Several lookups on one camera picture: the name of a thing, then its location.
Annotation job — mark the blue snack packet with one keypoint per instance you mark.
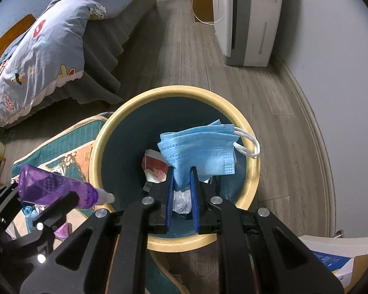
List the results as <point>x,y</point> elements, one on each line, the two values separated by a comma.
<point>30,212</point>

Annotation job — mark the yellow rimmed teal bin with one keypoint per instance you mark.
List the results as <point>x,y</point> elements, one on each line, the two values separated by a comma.
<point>135,134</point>

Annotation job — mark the bed with blue duvet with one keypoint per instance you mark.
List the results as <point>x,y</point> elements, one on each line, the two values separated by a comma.
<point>49,46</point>

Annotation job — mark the wooden bed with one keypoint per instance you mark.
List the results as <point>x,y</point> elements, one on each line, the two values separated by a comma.
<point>104,64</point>

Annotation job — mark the blue face mask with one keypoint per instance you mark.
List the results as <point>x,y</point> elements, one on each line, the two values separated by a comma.
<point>202,150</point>

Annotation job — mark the pink wrapper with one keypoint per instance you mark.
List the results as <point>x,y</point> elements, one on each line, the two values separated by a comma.
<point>63,230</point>

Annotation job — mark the white air purifier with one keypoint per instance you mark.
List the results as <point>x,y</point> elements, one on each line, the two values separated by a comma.
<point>251,21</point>

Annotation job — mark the white flat box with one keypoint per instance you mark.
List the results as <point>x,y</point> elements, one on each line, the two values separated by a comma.
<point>340,243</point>

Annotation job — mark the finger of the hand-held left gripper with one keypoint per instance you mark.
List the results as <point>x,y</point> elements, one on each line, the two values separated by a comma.
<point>3,199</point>
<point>61,208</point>

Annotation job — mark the clear plastic wrap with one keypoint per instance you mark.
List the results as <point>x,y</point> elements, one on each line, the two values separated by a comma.
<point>181,202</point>

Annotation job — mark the purple plastic bottle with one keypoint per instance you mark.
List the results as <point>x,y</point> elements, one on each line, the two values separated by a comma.
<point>49,183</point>

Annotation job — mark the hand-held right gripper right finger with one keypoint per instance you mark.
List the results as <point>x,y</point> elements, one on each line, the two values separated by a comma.
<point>194,208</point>

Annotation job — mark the white blue box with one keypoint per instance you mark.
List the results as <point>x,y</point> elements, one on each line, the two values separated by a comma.
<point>331,260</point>

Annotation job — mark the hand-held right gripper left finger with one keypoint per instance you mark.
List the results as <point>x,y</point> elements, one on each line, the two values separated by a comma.
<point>169,208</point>

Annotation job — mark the red white packet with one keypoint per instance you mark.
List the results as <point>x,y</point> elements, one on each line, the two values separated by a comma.
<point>155,167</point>

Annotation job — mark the patterned teal floor mat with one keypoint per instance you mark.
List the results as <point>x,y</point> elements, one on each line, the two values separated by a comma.
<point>64,147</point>

